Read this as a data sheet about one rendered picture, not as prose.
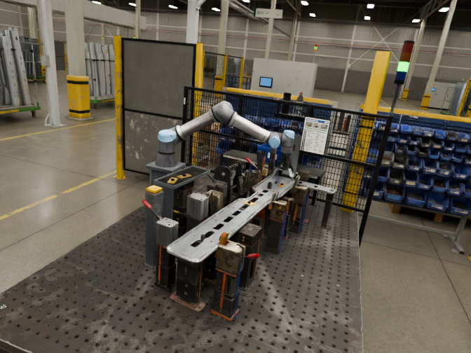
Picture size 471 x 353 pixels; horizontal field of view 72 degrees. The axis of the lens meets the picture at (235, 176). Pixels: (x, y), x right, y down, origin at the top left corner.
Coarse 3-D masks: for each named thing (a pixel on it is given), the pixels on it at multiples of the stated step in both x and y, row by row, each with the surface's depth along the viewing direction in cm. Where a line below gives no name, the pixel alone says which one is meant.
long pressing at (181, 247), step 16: (272, 176) 255; (256, 192) 220; (272, 192) 224; (224, 208) 191; (256, 208) 196; (208, 224) 171; (224, 224) 173; (240, 224) 175; (176, 240) 152; (192, 240) 154; (208, 240) 155; (192, 256) 141
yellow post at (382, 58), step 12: (384, 60) 241; (372, 72) 246; (384, 72) 242; (372, 84) 248; (372, 96) 250; (372, 108) 252; (372, 120) 254; (360, 132) 260; (360, 156) 265; (360, 168) 267; (348, 180) 274; (360, 180) 275; (348, 192) 277; (348, 204) 279
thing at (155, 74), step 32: (128, 64) 437; (160, 64) 420; (192, 64) 406; (128, 96) 451; (160, 96) 433; (192, 96) 417; (128, 128) 465; (160, 128) 448; (128, 160) 481; (192, 160) 442
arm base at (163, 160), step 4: (160, 152) 219; (160, 156) 220; (164, 156) 219; (168, 156) 219; (172, 156) 222; (156, 160) 224; (160, 160) 219; (164, 160) 219; (168, 160) 220; (172, 160) 221; (176, 160) 225; (156, 164) 221; (160, 164) 219; (164, 164) 219; (168, 164) 220; (172, 164) 221; (176, 164) 225
